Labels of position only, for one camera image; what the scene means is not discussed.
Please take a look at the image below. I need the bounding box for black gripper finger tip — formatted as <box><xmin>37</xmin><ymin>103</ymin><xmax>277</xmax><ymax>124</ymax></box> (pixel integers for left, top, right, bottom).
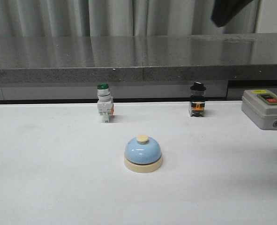
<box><xmin>211</xmin><ymin>0</ymin><xmax>252</xmax><ymax>28</ymax></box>

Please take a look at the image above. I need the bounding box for blue call bell cream base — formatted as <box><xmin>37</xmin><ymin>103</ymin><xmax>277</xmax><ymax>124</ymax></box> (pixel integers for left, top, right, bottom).
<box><xmin>124</xmin><ymin>135</ymin><xmax>163</xmax><ymax>173</ymax></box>

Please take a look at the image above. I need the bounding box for grey stone counter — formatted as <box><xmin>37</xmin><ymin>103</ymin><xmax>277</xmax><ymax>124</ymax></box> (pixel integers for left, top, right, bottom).
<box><xmin>0</xmin><ymin>33</ymin><xmax>277</xmax><ymax>102</ymax></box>

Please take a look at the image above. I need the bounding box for grey curtain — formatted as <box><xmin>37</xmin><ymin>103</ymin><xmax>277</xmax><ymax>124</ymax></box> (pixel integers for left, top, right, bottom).
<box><xmin>0</xmin><ymin>0</ymin><xmax>277</xmax><ymax>37</ymax></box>

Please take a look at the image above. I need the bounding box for black rotary selector switch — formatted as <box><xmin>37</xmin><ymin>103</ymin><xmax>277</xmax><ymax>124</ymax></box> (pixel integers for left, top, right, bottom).
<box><xmin>189</xmin><ymin>82</ymin><xmax>206</xmax><ymax>117</ymax></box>

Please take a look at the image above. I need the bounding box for grey push button switch box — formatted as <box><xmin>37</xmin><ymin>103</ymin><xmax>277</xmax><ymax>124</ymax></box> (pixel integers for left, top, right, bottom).
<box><xmin>241</xmin><ymin>90</ymin><xmax>277</xmax><ymax>130</ymax></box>

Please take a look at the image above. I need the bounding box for green pushbutton switch white body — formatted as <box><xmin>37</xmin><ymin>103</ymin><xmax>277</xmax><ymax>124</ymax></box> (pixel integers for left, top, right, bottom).
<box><xmin>97</xmin><ymin>83</ymin><xmax>114</xmax><ymax>122</ymax></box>

